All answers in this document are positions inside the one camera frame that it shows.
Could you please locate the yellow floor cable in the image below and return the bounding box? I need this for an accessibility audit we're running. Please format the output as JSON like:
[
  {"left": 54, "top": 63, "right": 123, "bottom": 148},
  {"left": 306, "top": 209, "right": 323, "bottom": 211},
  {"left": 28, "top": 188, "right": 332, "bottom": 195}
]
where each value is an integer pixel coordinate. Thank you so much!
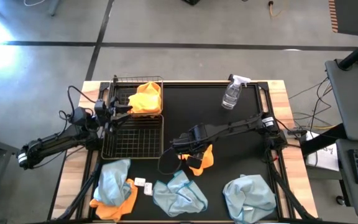
[{"left": 267, "top": 0, "right": 288, "bottom": 19}]

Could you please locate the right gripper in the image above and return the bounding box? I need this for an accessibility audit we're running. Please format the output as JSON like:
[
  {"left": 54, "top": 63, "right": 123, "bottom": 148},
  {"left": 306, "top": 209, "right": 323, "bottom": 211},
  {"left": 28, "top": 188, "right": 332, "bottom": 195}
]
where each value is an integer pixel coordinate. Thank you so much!
[{"left": 170, "top": 123, "right": 213, "bottom": 170}]

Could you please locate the black mat with orange stripes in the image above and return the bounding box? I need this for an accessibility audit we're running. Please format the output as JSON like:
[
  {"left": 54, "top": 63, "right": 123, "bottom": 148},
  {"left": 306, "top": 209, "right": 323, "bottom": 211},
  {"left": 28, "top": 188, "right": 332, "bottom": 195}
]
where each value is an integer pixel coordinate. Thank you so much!
[{"left": 328, "top": 0, "right": 358, "bottom": 38}]

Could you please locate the black monitor pole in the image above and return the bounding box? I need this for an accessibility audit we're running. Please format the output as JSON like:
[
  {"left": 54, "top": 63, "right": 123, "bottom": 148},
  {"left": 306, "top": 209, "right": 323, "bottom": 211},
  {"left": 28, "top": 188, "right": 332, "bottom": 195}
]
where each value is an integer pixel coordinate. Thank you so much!
[{"left": 337, "top": 32, "right": 358, "bottom": 71}]

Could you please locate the clear spray bottle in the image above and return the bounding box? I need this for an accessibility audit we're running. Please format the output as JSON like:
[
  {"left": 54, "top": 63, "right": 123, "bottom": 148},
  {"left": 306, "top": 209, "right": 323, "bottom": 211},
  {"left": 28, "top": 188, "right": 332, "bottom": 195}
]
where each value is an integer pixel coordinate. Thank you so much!
[{"left": 221, "top": 73, "right": 252, "bottom": 110}]

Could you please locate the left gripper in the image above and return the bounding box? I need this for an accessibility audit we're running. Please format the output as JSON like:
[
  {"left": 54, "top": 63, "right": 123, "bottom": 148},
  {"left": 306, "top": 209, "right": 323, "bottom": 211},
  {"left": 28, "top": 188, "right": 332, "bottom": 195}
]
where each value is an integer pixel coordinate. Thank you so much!
[{"left": 93, "top": 98, "right": 134, "bottom": 128}]

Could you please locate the white paper sheet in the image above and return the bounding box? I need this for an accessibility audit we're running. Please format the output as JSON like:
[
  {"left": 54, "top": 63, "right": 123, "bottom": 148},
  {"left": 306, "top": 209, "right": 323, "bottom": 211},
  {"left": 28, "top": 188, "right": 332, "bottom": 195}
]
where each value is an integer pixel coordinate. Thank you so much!
[{"left": 305, "top": 130, "right": 340, "bottom": 172}]

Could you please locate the light blue microfiber towel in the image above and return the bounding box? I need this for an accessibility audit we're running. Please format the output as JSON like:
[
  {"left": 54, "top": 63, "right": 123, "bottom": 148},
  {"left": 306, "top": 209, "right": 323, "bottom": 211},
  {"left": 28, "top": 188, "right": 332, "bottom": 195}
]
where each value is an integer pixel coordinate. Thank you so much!
[
  {"left": 143, "top": 170, "right": 209, "bottom": 218},
  {"left": 222, "top": 174, "right": 277, "bottom": 224},
  {"left": 93, "top": 159, "right": 133, "bottom": 208}
]

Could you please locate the grey furniture leg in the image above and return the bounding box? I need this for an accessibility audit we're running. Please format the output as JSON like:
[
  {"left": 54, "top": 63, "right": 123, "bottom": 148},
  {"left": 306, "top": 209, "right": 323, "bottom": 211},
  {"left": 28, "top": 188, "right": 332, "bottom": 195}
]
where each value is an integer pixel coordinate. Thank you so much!
[{"left": 47, "top": 0, "right": 62, "bottom": 17}]

